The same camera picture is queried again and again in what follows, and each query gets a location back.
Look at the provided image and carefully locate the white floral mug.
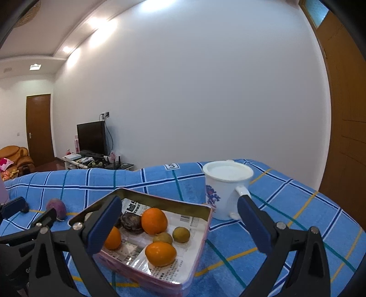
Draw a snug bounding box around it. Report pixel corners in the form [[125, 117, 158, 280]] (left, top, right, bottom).
[[202, 160, 254, 221]]

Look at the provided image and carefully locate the yellow-green round fruit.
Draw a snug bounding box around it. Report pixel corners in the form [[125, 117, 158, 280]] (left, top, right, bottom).
[[172, 226, 191, 244], [153, 232, 173, 245]]

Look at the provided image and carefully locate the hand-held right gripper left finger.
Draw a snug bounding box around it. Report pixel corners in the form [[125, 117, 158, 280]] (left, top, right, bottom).
[[27, 196, 123, 297]]

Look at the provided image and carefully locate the black television cable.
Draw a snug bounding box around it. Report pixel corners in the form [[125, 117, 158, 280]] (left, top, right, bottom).
[[103, 118, 113, 156]]

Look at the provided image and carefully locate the brown leather armchair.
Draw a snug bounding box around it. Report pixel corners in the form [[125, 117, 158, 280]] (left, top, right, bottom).
[[0, 146, 35, 179]]

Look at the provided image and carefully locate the printed paper liner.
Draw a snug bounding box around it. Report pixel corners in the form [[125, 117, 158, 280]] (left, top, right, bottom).
[[114, 198, 208, 286]]

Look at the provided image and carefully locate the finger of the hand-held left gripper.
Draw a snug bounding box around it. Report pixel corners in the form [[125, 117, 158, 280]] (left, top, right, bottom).
[[0, 208, 57, 245], [0, 196, 30, 220]]

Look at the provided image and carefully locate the woven ceiling lamp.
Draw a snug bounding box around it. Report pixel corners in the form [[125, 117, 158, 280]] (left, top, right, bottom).
[[14, 0, 42, 28]]

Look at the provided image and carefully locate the pink tin box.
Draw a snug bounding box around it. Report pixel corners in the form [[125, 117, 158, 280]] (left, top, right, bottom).
[[68, 188, 213, 296]]

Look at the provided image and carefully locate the brown wooden door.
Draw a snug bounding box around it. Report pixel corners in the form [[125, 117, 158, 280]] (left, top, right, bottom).
[[26, 94, 55, 166]]

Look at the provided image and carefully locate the blue plaid blanket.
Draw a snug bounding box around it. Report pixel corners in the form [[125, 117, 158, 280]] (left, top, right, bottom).
[[0, 159, 363, 297]]

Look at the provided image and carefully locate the black router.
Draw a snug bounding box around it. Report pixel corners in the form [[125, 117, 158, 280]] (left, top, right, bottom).
[[106, 154, 133, 170]]

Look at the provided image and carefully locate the purple round fruit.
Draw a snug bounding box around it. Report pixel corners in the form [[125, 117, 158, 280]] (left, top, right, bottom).
[[46, 198, 68, 221]]

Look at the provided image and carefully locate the black television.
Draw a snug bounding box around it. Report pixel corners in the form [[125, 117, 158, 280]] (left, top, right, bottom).
[[77, 121, 108, 156]]

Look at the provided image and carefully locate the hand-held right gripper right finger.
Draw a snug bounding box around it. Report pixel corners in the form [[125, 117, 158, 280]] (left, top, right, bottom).
[[238, 194, 332, 297]]

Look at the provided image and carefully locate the white television stand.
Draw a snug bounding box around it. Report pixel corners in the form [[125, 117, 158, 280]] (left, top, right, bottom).
[[62, 154, 135, 171]]

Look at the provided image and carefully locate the orange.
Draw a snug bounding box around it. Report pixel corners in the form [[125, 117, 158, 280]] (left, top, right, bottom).
[[103, 226, 122, 251], [141, 207, 168, 235], [145, 241, 177, 267]]

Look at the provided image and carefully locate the light wooden door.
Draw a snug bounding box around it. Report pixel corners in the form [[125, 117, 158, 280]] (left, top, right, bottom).
[[299, 0, 366, 232]]

